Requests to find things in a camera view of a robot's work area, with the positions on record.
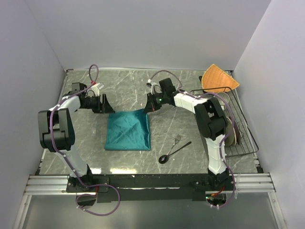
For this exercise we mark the teal satin napkin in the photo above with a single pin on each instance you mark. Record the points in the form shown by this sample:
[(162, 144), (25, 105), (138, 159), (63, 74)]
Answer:
[(128, 131)]

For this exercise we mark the black wire dish rack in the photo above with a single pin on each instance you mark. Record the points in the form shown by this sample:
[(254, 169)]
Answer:
[(248, 145)]

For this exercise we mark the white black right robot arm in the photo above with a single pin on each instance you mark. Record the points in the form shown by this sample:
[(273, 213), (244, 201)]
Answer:
[(211, 122)]

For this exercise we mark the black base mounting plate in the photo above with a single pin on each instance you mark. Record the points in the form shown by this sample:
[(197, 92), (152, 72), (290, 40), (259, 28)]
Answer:
[(132, 187)]

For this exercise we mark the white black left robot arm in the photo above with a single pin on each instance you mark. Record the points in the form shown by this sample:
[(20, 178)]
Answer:
[(57, 134)]

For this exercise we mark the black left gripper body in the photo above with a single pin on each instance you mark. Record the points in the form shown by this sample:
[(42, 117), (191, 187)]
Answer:
[(94, 103)]

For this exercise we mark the black spoon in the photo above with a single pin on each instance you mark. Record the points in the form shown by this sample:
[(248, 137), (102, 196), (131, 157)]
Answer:
[(164, 158)]

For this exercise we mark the aluminium rail frame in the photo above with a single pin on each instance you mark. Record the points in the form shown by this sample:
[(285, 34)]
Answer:
[(56, 185)]

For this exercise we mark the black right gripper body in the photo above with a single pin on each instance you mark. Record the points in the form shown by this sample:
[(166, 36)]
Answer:
[(158, 99)]

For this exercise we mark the olive green plate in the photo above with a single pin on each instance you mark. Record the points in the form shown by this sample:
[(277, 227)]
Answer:
[(230, 140)]

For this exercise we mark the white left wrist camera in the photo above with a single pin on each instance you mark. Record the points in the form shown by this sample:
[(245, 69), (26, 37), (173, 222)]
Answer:
[(95, 89)]

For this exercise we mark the silver fork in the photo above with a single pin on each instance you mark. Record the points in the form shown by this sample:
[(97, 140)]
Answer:
[(176, 141)]

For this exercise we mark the dark brown plate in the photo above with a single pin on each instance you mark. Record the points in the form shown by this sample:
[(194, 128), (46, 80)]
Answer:
[(237, 133)]

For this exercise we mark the orange woven fan basket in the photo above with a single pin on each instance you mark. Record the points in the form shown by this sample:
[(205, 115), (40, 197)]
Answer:
[(216, 80)]

